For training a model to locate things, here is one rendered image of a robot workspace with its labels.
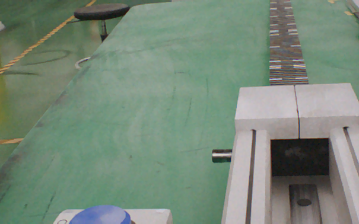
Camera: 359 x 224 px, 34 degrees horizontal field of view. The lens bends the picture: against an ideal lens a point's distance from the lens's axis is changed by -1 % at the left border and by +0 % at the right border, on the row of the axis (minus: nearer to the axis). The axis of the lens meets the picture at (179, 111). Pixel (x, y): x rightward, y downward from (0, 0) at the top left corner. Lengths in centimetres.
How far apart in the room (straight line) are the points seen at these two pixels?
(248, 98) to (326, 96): 7
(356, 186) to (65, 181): 34
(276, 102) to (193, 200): 12
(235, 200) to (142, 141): 36
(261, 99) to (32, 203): 24
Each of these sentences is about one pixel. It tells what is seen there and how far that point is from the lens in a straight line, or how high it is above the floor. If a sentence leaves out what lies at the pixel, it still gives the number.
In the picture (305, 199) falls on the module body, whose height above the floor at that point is 84.
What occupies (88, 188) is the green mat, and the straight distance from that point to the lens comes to 61.
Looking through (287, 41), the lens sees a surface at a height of 81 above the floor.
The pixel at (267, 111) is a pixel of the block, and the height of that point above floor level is 87.
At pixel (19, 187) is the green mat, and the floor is 78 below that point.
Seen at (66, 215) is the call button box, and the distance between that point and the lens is 42.
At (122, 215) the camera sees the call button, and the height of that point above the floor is 85.
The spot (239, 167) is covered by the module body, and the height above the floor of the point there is 86.
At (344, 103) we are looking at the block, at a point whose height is 87.
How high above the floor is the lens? 103
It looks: 18 degrees down
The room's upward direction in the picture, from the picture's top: 5 degrees counter-clockwise
